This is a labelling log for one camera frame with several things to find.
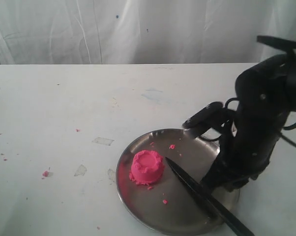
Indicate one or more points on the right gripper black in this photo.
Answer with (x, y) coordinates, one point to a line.
(248, 153)

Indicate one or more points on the black knife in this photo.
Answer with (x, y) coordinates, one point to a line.
(203, 196)

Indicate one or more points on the pink play dough lump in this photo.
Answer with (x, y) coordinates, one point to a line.
(147, 168)

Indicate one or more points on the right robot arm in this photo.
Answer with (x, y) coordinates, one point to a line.
(266, 96)

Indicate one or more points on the round steel plate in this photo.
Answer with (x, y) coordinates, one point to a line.
(167, 207)

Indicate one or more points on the pink crumb on table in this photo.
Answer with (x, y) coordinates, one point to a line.
(45, 174)

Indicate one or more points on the white backdrop sheet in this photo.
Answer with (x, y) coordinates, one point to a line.
(141, 31)

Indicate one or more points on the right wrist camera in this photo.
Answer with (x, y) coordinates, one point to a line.
(213, 116)

